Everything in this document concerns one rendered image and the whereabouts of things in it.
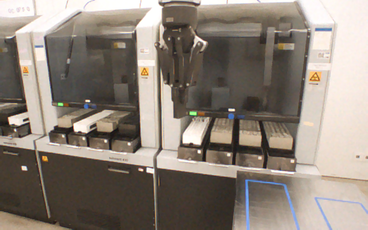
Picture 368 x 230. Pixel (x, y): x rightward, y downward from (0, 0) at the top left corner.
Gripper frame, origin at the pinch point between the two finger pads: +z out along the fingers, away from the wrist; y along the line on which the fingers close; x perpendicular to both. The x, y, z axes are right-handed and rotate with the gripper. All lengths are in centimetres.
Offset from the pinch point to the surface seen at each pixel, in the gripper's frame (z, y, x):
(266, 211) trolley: 37.0, 16.7, 23.0
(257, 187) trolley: 37, 10, 34
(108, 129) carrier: 36, -83, 37
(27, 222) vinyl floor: 120, -153, 1
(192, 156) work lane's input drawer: 43, -30, 51
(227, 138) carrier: 35, -17, 65
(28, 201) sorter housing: 97, -145, 3
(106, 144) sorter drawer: 42, -78, 31
